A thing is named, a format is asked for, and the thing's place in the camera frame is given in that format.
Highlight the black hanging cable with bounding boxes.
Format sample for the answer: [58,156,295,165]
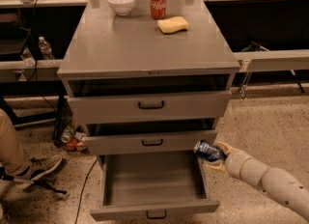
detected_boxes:
[26,0,49,82]

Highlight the grey sneaker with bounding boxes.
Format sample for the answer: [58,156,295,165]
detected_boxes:
[16,154,63,181]

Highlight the white bowl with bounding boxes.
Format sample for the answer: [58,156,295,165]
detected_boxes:
[107,0,135,15]

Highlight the grey drawer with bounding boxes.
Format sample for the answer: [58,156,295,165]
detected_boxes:
[69,91,231,125]
[85,130,217,155]
[91,151,219,221]

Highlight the person leg beige trousers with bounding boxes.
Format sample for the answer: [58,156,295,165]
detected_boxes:
[0,109,31,176]

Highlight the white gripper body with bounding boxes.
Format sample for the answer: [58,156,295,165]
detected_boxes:
[225,151,257,182]

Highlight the red coca-cola can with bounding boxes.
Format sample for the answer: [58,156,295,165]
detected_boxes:
[151,0,166,19]

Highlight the grey top drawer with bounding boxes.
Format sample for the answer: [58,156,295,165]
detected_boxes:
[69,91,231,125]

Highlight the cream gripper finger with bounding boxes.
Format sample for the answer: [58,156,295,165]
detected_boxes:
[205,160,226,173]
[215,141,238,155]

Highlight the grey middle drawer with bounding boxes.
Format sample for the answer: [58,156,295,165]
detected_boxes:
[85,130,217,155]

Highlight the yellow sponge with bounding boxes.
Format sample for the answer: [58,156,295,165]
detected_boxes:
[157,16,189,34]

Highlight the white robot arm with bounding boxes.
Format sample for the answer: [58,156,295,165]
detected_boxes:
[205,141,309,221]

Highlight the grey bottom drawer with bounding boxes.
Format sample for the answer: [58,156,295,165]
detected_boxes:
[91,151,219,221]

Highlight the black floor cable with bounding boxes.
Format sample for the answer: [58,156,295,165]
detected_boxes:
[74,159,98,224]

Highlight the pile of snack wrappers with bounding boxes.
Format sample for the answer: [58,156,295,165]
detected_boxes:
[60,126,87,152]

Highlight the clear water bottle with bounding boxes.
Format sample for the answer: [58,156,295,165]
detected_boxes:
[38,37,54,60]

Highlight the blue pepsi can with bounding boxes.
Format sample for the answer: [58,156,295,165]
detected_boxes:
[194,140,226,162]

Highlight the grey drawer cabinet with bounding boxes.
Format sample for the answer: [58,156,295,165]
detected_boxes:
[57,0,241,158]

